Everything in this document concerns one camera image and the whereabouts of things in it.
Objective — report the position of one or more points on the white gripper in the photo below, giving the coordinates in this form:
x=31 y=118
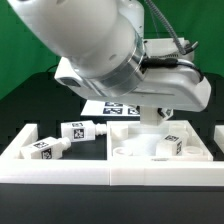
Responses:
x=179 y=88

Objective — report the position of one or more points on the white square tabletop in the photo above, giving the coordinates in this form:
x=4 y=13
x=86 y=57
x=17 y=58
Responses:
x=135 y=141

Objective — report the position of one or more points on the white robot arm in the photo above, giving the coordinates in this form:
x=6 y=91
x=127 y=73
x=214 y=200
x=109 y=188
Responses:
x=105 y=57

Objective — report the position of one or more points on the white sheet with tags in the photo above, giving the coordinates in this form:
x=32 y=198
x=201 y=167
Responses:
x=98 y=108

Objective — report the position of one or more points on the white U-shaped fence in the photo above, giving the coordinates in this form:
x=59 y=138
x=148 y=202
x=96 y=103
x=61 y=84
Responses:
x=15 y=169

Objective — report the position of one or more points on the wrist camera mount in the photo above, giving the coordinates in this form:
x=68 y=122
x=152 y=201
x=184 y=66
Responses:
x=165 y=48

